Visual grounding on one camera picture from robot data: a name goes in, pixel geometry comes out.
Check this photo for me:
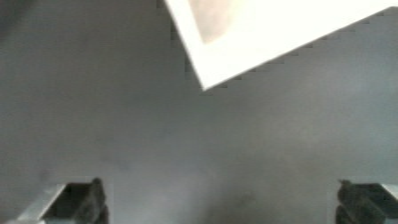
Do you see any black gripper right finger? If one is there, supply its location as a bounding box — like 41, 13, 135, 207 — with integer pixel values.
336, 180, 398, 224

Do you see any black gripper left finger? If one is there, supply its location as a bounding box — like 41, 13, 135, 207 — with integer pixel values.
14, 177, 110, 224

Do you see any white drawer box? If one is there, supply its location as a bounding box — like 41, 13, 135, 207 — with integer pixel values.
164, 0, 398, 89

